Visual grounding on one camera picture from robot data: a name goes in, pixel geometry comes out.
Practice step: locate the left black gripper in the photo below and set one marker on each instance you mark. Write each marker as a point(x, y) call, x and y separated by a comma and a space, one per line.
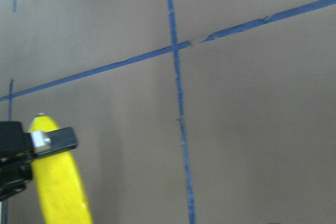
point(18, 149)

